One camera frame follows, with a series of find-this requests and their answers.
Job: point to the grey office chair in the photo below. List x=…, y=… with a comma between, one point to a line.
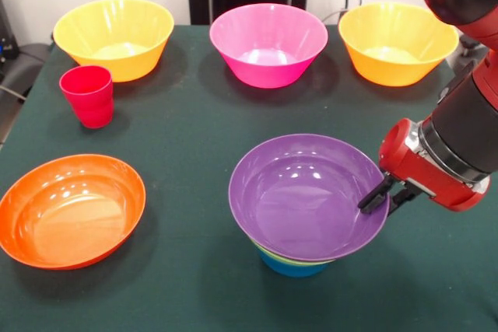
x=27, y=67

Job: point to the black computer equipment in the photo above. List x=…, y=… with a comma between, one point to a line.
x=8, y=36

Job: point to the orange shallow bowl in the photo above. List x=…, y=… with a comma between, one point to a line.
x=70, y=215

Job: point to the yellow-orange large bowl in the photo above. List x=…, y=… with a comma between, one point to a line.
x=400, y=67
x=116, y=63

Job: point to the dark green tablecloth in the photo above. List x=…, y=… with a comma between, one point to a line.
x=175, y=301

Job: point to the large green bowl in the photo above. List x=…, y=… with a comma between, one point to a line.
x=272, y=256

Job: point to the purple bowl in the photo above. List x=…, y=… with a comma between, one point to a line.
x=303, y=200

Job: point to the red cup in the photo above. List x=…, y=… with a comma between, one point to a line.
x=91, y=106

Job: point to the pink large bowl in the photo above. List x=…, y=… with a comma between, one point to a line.
x=268, y=67

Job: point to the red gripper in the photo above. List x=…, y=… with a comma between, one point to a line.
x=420, y=176

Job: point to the blue bowl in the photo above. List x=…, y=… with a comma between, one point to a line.
x=292, y=269

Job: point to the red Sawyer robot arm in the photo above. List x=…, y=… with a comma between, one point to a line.
x=467, y=114

